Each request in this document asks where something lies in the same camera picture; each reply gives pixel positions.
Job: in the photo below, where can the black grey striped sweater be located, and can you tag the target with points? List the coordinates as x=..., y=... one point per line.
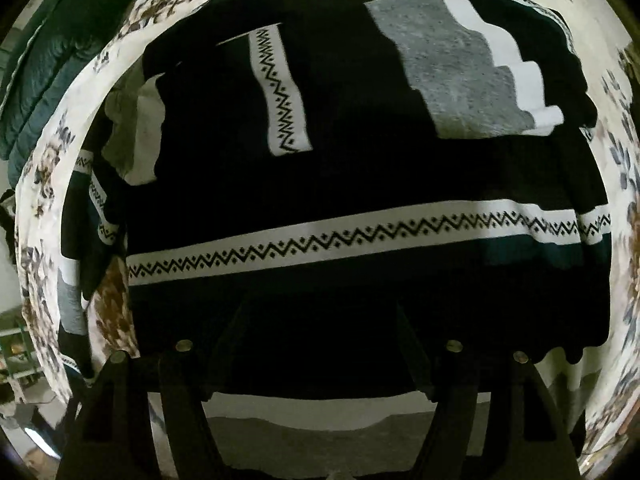
x=342, y=190

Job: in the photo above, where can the floral bed sheet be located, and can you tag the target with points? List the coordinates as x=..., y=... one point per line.
x=605, y=383

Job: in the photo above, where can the green storage rack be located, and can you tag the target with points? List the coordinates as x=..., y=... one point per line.
x=19, y=360

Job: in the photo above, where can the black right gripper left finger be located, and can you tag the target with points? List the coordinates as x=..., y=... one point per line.
x=112, y=436

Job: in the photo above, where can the dark green folded quilt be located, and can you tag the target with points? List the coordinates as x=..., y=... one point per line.
x=58, y=42

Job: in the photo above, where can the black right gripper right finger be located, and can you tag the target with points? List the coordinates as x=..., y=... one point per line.
x=494, y=419

